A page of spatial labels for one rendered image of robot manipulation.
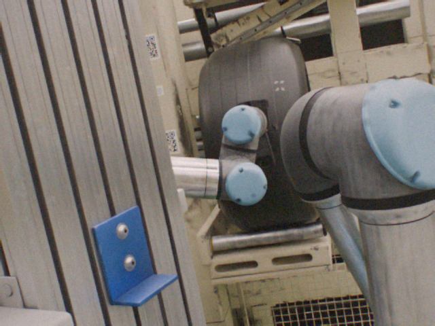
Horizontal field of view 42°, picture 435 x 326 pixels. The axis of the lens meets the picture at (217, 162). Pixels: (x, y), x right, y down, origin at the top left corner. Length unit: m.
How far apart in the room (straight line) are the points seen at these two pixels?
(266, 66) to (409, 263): 0.99
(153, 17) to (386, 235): 1.23
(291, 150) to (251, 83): 0.85
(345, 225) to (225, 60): 0.93
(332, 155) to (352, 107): 0.06
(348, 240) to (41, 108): 0.45
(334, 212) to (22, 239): 0.42
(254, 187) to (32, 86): 0.55
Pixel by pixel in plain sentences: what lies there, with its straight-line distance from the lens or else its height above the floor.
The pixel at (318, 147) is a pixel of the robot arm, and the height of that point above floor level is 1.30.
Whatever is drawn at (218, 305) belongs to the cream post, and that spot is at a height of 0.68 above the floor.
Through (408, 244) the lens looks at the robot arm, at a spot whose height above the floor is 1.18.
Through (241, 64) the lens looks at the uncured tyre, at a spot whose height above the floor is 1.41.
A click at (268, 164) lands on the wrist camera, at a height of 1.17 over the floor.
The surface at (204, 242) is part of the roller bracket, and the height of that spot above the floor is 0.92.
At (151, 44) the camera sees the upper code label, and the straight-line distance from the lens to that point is 1.75.
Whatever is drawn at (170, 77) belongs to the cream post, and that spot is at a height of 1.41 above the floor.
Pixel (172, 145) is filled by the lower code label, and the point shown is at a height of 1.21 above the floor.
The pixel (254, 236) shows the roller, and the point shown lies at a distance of 1.70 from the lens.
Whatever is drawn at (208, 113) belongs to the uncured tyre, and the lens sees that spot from 1.55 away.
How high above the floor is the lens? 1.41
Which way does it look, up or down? 9 degrees down
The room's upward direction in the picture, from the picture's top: 11 degrees counter-clockwise
